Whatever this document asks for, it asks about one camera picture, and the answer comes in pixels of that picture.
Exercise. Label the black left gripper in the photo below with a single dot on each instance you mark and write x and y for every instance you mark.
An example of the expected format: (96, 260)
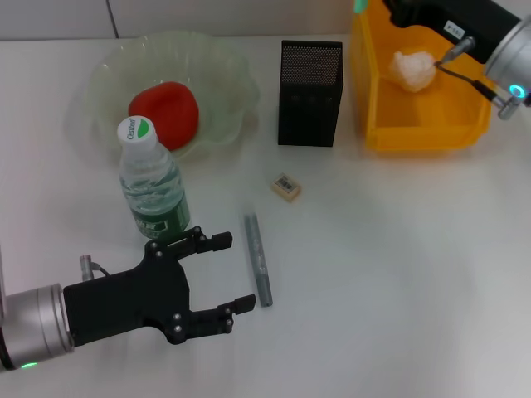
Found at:
(128, 302)

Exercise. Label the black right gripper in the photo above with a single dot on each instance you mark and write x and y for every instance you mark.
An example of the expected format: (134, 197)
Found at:
(477, 20)

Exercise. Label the grey pen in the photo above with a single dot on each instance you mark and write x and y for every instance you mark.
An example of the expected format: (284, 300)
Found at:
(257, 257)

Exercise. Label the white paper ball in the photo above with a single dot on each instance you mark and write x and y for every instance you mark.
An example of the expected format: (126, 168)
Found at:
(412, 70)

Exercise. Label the beige eraser with barcode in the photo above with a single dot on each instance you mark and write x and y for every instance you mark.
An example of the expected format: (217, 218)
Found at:
(286, 187)

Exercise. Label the clear bottle with green label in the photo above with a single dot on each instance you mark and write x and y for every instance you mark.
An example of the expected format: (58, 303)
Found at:
(153, 186)

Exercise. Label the red-orange fruit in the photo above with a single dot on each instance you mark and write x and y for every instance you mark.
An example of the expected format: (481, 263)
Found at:
(166, 112)

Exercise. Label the black mesh pen holder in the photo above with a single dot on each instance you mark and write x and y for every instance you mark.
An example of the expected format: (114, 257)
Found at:
(309, 103)

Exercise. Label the pale green glass fruit plate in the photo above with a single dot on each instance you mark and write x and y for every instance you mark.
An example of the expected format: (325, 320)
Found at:
(124, 62)

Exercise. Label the yellow plastic bin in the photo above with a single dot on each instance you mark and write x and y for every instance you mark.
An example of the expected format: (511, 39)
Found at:
(423, 128)

